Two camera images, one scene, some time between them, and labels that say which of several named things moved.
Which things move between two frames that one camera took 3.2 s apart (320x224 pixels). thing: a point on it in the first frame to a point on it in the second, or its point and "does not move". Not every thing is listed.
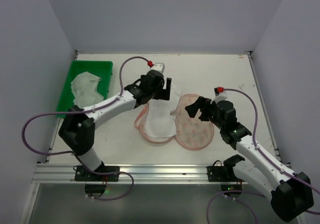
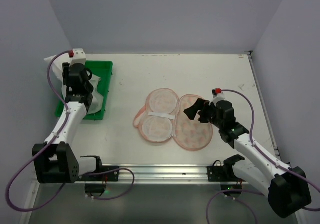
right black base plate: [222, 173] does not move
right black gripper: [205, 109] does not move
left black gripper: [163, 92] to [66, 69]
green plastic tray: [103, 69] does not move
